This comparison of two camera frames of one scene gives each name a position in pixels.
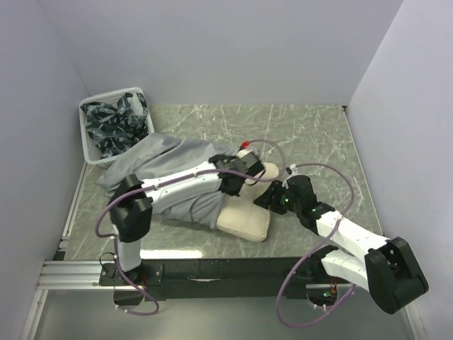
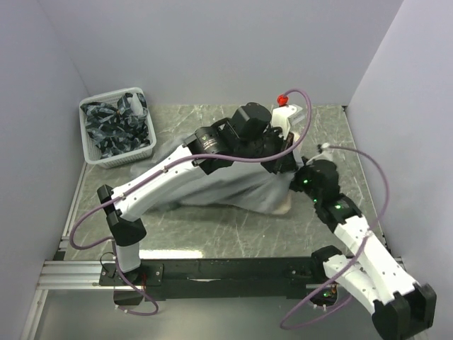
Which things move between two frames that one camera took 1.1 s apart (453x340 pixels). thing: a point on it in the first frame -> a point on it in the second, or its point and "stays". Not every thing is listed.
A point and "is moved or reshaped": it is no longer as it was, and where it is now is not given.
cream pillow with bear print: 240,216 -> 299,161
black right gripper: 269,199 -> 294,184
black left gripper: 236,193 -> 283,165
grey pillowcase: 167,153 is moved or reshaped
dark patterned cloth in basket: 112,129 stays
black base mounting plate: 223,279 stays
